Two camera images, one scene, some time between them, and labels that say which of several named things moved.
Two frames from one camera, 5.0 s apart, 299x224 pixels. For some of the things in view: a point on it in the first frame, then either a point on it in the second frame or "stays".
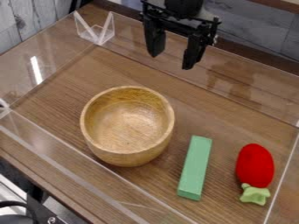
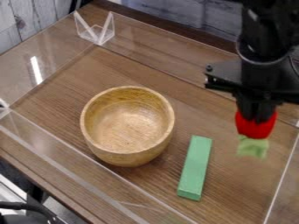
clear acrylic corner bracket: (96, 34) stays
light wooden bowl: (126, 124) stays
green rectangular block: (193, 169) stays
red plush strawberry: (255, 167) to (253, 133)
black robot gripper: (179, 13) to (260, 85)
